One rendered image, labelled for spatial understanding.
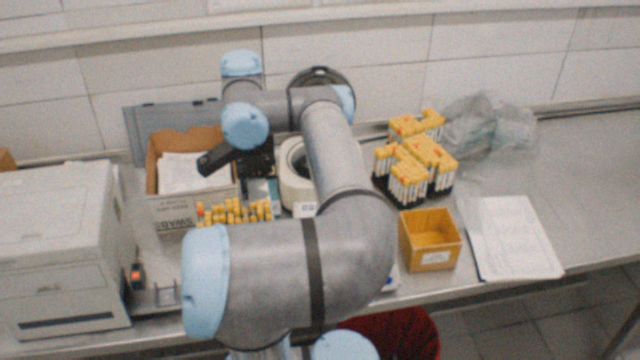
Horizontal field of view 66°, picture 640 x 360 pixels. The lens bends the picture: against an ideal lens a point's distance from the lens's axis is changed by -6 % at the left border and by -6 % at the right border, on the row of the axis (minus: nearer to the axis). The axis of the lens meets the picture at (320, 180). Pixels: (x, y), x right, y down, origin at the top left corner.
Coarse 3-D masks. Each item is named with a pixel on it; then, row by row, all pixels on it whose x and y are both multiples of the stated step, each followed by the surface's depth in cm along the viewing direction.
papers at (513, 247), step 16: (496, 208) 150; (512, 208) 150; (528, 208) 150; (496, 224) 145; (512, 224) 145; (528, 224) 145; (480, 240) 140; (496, 240) 140; (512, 240) 140; (528, 240) 140; (544, 240) 140; (480, 256) 136; (496, 256) 136; (512, 256) 136; (528, 256) 136; (544, 256) 136; (480, 272) 132; (496, 272) 132; (512, 272) 132; (528, 272) 132; (544, 272) 132; (560, 272) 132
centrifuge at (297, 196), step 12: (288, 144) 155; (300, 144) 154; (288, 156) 150; (300, 156) 157; (288, 168) 146; (288, 180) 143; (300, 180) 143; (288, 192) 143; (300, 192) 142; (312, 192) 142; (288, 204) 147; (300, 204) 144; (312, 204) 145; (300, 216) 143; (312, 216) 143
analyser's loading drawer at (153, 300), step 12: (156, 288) 121; (168, 288) 124; (180, 288) 124; (132, 300) 121; (144, 300) 121; (156, 300) 119; (168, 300) 122; (180, 300) 122; (132, 312) 119; (144, 312) 119
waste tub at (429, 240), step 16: (432, 208) 137; (448, 208) 137; (400, 224) 137; (416, 224) 140; (432, 224) 141; (448, 224) 137; (400, 240) 138; (416, 240) 141; (432, 240) 141; (448, 240) 138; (416, 256) 129; (432, 256) 130; (448, 256) 131; (416, 272) 133
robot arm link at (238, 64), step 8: (224, 56) 91; (232, 56) 91; (240, 56) 91; (248, 56) 91; (256, 56) 91; (224, 64) 90; (232, 64) 89; (240, 64) 89; (248, 64) 89; (256, 64) 90; (224, 72) 90; (232, 72) 89; (240, 72) 89; (248, 72) 90; (256, 72) 91; (224, 80) 91; (232, 80) 89; (256, 80) 91; (224, 88) 90
